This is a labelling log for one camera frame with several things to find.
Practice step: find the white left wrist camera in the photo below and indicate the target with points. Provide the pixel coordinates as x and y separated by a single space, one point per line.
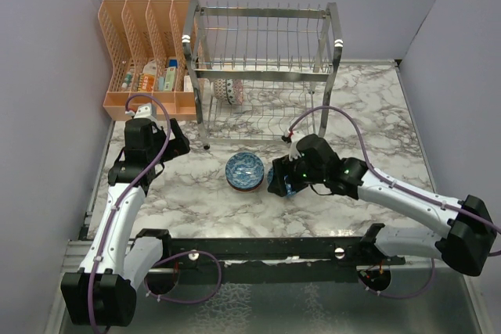
144 116

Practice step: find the blue floral patterned bowl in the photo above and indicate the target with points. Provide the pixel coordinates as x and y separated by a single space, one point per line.
244 167

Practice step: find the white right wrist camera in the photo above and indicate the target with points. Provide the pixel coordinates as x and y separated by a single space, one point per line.
292 138

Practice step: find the black mounting rail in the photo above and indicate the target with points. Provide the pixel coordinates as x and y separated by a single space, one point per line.
200 261

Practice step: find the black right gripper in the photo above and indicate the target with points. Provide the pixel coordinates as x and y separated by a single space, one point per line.
282 166

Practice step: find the green white box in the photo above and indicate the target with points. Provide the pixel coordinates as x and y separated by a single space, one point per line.
170 78

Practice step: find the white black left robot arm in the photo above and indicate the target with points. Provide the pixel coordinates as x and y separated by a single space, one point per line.
103 291

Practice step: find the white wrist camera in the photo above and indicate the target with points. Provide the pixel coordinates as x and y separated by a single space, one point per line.
292 138
144 116

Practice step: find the steel two-tier dish rack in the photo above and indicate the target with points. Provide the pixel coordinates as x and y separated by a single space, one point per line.
286 57

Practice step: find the white pill box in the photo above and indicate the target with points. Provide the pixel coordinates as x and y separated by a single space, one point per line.
188 86

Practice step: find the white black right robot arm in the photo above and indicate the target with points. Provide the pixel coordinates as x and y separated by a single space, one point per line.
458 232

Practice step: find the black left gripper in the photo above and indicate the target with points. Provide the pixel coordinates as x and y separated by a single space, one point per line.
178 145

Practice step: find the peach plastic file organizer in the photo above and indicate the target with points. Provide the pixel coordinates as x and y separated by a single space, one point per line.
135 32

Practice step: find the orange white packet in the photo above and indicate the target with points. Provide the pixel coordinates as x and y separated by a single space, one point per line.
147 78

